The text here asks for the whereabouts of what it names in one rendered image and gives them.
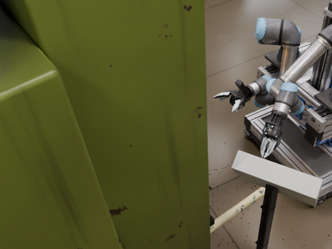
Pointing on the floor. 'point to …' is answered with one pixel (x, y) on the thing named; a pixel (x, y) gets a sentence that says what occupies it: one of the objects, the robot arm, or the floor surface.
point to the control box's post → (269, 191)
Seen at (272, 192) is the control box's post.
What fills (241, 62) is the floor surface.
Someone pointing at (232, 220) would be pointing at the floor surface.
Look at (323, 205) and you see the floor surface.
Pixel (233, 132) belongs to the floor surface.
